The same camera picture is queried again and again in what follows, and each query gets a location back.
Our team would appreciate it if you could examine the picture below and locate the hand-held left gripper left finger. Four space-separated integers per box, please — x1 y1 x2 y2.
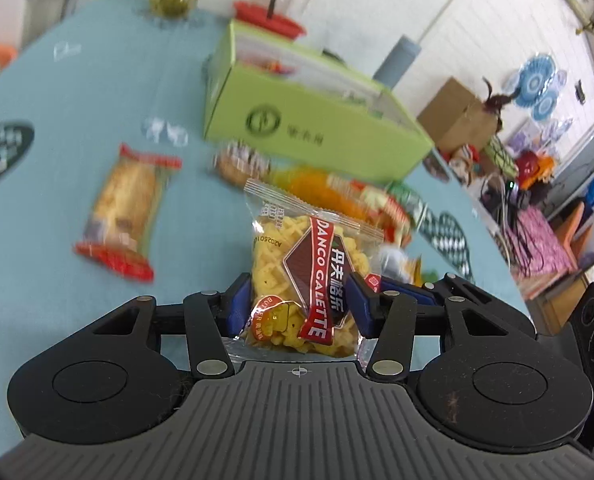
64 272 253 380

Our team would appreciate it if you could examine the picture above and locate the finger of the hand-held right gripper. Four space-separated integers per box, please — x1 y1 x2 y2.
399 284 445 307

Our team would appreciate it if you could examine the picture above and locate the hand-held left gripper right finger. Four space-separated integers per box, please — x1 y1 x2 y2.
349 274 535 380

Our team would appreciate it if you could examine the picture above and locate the clear waffle packet red label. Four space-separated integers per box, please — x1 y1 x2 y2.
227 177 385 361

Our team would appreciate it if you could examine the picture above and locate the clear red-ended pastry packet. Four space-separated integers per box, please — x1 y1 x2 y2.
74 142 183 281

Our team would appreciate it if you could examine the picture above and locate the green cardboard box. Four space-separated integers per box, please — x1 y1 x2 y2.
203 19 435 183

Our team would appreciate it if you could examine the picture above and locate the green and red snack packet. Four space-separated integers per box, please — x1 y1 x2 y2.
367 182 430 248

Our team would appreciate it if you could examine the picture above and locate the orange chair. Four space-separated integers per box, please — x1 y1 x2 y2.
551 199 594 262

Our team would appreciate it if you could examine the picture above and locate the pink patterned cloth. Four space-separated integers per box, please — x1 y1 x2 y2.
508 207 574 277

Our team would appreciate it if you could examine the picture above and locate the yellow snack packet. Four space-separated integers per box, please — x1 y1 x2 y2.
272 164 378 223

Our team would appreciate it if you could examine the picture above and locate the patterned stuffed toy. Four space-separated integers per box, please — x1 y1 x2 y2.
449 144 484 182

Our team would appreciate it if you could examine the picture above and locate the brown biscuit packet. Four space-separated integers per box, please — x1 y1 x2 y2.
211 139 274 193

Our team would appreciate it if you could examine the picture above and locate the light green container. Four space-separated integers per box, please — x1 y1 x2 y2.
486 134 518 177

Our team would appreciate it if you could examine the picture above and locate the brown cardboard box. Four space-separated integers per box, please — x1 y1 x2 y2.
416 77 504 154

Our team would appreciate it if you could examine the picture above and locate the dark purple plant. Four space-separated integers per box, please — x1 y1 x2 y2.
481 77 521 112

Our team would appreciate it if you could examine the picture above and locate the medium blue paper fan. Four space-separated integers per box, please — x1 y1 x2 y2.
533 87 561 122

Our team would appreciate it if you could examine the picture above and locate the grey thermos bottle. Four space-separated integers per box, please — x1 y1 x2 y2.
374 35 423 89

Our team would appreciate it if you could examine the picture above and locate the large blue paper fan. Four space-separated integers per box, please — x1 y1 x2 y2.
516 56 558 107

